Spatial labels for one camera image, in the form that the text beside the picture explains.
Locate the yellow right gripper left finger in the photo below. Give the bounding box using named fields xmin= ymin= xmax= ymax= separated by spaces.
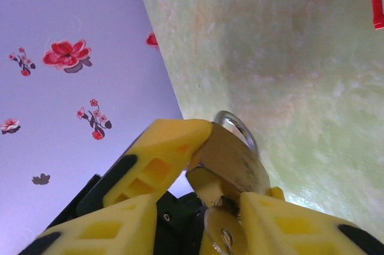
xmin=17 ymin=194 xmax=158 ymax=255

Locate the brass padlock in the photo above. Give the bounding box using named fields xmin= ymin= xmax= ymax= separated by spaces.
xmin=185 ymin=110 xmax=271 ymax=208

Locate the silver key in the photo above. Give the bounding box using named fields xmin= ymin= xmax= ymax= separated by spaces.
xmin=203 ymin=197 xmax=244 ymax=255

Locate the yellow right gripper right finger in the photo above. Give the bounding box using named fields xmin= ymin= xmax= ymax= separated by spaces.
xmin=239 ymin=191 xmax=384 ymax=255

